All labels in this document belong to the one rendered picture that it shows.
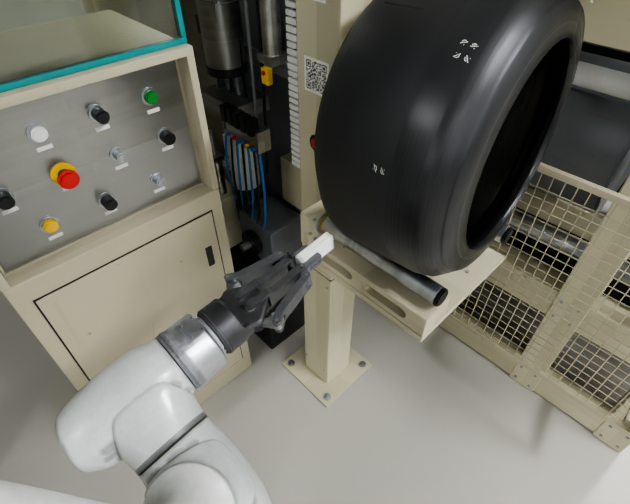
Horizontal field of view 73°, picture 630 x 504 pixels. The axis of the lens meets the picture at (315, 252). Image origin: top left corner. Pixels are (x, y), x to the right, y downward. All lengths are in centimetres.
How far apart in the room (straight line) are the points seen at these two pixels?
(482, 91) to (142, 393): 58
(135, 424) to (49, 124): 65
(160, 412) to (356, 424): 125
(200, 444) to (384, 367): 138
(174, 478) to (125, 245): 72
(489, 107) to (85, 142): 80
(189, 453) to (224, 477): 5
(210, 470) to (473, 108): 55
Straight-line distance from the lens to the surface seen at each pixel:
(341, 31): 92
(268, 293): 62
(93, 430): 58
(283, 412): 176
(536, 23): 73
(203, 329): 58
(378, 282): 98
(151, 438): 57
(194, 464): 54
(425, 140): 63
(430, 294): 91
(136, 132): 109
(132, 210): 117
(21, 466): 197
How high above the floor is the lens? 158
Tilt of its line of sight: 44 degrees down
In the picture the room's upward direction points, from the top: straight up
